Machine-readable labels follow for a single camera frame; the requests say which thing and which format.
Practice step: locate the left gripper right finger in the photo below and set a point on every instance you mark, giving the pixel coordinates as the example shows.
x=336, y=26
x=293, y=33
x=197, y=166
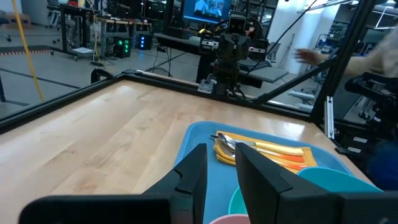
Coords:
x=264, y=193

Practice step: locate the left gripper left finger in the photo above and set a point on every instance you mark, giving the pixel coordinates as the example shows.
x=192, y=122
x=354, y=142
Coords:
x=192, y=180

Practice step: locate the pink plastic cup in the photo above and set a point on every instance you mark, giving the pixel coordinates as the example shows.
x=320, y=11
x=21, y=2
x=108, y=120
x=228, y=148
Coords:
x=230, y=220

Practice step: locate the orange cloth napkin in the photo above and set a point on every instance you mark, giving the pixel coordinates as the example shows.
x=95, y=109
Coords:
x=311, y=158

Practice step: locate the light blue bowl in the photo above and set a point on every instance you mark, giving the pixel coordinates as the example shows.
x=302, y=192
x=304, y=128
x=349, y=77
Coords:
x=335, y=180

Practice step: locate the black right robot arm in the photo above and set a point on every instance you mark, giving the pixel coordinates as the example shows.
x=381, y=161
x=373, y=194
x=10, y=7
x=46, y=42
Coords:
x=227, y=71

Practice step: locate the large display screen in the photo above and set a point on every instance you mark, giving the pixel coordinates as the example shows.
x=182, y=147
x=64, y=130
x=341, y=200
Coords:
x=205, y=11

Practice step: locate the person's hand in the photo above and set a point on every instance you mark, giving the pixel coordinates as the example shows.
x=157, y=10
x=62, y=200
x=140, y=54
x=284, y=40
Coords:
x=306, y=56

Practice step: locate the white office chair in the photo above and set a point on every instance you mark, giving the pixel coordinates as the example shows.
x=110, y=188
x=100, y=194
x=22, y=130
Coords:
x=300, y=96

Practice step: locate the black device with blue lights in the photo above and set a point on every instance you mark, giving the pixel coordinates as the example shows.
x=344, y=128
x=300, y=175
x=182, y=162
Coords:
x=145, y=42

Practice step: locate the computer tower with green lights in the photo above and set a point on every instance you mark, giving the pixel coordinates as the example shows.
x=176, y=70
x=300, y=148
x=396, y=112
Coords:
x=122, y=46

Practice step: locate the wooden-top desk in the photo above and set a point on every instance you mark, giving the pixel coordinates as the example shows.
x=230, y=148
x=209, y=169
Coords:
x=124, y=21

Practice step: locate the black metal cart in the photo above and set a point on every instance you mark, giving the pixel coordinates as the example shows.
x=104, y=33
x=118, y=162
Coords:
x=63, y=28

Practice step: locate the cardboard box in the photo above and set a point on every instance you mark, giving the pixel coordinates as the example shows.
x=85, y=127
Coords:
x=18, y=21

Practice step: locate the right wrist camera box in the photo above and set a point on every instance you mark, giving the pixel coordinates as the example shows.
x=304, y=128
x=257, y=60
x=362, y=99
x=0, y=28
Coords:
x=237, y=25

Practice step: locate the silver metal bracket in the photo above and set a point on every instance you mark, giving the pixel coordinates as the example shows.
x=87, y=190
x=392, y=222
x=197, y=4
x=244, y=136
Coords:
x=329, y=118

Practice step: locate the black aluminium table frame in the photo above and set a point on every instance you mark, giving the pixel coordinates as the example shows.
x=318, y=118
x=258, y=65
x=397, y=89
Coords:
x=62, y=101

